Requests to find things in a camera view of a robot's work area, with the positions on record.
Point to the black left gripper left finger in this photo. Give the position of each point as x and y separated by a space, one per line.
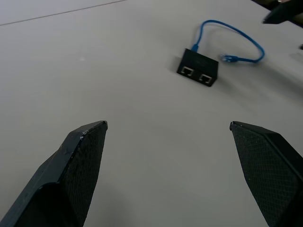
59 175

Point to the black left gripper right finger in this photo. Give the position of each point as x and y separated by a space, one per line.
270 170

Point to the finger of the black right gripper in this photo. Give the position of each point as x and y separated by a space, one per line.
281 13

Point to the black ethernet splitter box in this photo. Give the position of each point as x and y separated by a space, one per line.
198 67

